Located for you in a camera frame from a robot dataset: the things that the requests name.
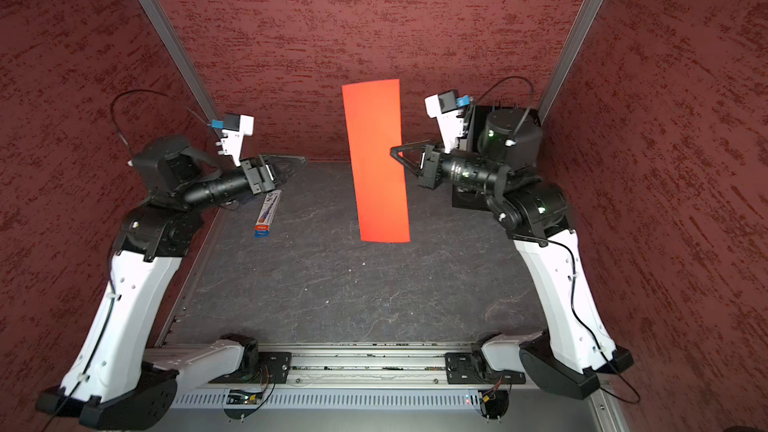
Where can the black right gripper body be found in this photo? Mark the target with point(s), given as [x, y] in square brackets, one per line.
[431, 176]

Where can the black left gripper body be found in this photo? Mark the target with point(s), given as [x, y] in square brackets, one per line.
[249, 166]

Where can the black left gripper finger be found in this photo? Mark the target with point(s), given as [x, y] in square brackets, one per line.
[285, 160]
[283, 172]

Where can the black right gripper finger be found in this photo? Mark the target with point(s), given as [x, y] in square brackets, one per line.
[409, 147]
[409, 159]

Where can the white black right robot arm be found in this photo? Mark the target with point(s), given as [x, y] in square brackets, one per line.
[575, 348]

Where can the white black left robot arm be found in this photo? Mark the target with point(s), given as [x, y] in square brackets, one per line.
[110, 385]

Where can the black mesh file organizer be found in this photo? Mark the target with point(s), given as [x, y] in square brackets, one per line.
[504, 137]

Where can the white pencil box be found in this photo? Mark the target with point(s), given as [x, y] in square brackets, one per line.
[262, 226]

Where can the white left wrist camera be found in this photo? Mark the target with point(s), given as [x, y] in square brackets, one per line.
[234, 128]

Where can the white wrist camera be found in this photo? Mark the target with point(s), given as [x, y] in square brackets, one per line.
[234, 128]
[450, 110]

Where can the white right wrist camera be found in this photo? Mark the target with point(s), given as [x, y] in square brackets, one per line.
[450, 110]

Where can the left aluminium corner post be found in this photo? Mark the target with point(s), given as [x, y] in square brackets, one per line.
[166, 32]

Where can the aluminium corner post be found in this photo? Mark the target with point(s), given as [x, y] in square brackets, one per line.
[580, 28]
[166, 32]

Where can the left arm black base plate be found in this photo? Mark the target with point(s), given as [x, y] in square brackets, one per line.
[272, 367]

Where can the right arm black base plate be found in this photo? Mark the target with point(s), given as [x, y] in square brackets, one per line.
[471, 368]

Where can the aluminium front rail frame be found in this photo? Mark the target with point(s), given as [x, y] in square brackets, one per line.
[372, 377]

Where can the right aluminium corner post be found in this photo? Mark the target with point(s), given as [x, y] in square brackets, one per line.
[580, 28]

